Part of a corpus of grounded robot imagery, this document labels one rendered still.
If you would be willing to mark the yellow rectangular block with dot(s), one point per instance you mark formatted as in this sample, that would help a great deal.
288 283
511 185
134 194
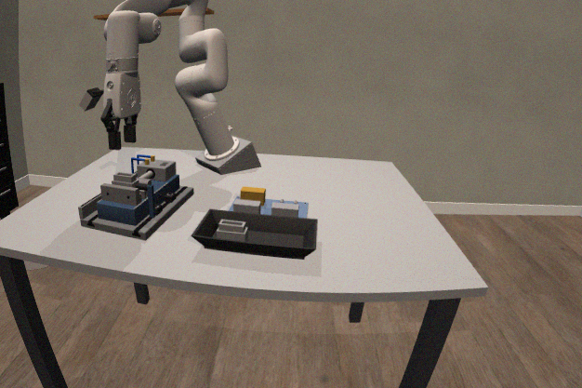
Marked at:
255 194

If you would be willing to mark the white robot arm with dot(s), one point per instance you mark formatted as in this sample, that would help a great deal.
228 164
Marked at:
126 29

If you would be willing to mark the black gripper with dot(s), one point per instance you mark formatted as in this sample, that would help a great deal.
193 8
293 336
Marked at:
122 90

